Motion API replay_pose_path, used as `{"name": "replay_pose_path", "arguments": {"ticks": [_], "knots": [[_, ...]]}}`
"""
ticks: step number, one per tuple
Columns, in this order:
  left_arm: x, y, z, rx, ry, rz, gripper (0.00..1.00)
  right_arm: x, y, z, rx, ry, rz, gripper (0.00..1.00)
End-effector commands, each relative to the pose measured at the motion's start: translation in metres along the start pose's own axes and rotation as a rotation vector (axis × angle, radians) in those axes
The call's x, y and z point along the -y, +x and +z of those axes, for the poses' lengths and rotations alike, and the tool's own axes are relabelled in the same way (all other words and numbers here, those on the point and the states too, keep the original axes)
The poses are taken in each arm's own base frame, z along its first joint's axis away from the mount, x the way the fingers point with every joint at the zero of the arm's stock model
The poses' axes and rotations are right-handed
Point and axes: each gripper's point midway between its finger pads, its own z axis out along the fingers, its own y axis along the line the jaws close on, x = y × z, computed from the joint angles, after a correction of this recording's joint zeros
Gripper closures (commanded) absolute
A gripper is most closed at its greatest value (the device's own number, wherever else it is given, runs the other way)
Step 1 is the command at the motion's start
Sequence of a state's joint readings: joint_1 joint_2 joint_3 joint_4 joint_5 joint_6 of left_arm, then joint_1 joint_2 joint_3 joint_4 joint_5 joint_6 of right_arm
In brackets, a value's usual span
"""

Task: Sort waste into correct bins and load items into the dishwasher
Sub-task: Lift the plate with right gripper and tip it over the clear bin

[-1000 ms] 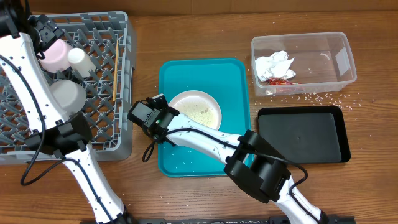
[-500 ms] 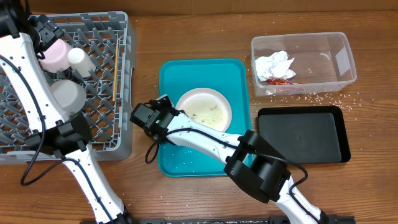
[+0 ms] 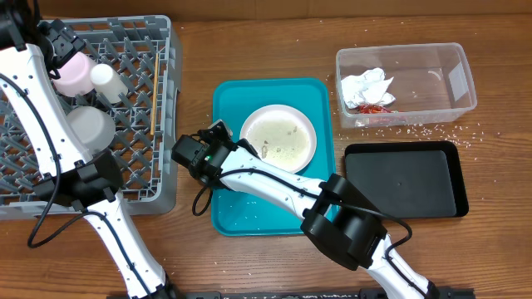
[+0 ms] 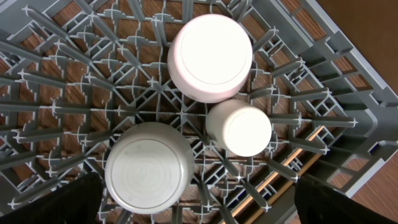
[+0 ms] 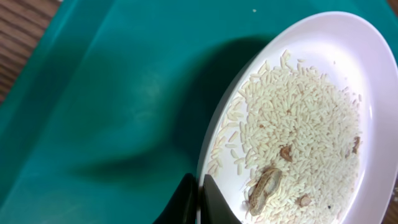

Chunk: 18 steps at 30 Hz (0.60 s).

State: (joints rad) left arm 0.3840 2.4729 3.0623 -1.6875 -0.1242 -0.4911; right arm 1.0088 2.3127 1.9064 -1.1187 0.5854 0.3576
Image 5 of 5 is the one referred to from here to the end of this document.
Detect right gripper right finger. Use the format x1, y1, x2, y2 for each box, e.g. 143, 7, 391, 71
200, 174, 241, 224

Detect rice and food scraps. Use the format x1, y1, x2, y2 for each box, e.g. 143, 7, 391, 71
202, 51, 361, 223

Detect large white plate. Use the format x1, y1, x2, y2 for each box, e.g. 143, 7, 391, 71
197, 11, 397, 223

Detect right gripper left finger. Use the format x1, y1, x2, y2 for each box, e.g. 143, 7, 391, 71
154, 173, 198, 224

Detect teal plastic tray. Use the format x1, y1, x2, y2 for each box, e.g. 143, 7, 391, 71
1, 0, 397, 223

